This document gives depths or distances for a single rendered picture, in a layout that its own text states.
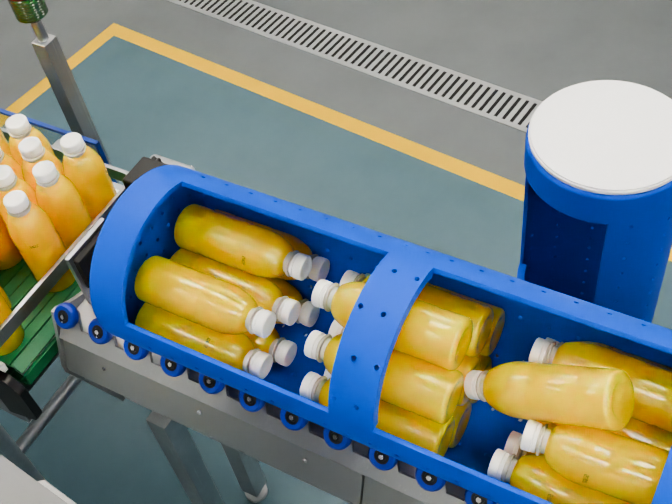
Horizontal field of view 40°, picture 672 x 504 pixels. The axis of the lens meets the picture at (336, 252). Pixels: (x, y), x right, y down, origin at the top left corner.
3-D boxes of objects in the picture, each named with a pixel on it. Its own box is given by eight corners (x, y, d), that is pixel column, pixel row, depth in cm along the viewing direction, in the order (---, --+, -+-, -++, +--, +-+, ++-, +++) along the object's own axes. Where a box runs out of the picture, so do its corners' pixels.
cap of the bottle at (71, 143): (62, 156, 159) (59, 149, 158) (62, 141, 162) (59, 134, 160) (84, 152, 159) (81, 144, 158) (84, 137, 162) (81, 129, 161)
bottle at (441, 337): (456, 379, 120) (323, 328, 127) (477, 329, 121) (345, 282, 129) (448, 363, 113) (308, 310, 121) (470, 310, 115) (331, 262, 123)
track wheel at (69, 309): (73, 309, 152) (81, 306, 153) (53, 300, 153) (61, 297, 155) (70, 334, 153) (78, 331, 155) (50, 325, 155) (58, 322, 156)
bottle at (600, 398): (609, 365, 106) (468, 354, 120) (603, 429, 104) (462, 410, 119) (639, 373, 111) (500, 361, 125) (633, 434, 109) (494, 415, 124)
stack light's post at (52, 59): (180, 352, 265) (44, 47, 180) (169, 348, 266) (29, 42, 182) (188, 342, 267) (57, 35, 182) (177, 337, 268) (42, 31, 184)
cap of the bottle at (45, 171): (62, 171, 157) (58, 164, 156) (47, 186, 155) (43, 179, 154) (46, 164, 159) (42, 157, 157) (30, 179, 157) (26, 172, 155)
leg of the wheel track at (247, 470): (260, 506, 232) (205, 375, 183) (241, 497, 234) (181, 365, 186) (272, 487, 235) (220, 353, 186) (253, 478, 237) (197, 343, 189)
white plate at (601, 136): (574, 61, 169) (574, 66, 170) (498, 153, 156) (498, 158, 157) (722, 111, 157) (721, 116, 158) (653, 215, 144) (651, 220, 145)
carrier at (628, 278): (544, 330, 238) (488, 411, 224) (573, 64, 170) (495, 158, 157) (648, 381, 225) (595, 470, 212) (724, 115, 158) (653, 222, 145)
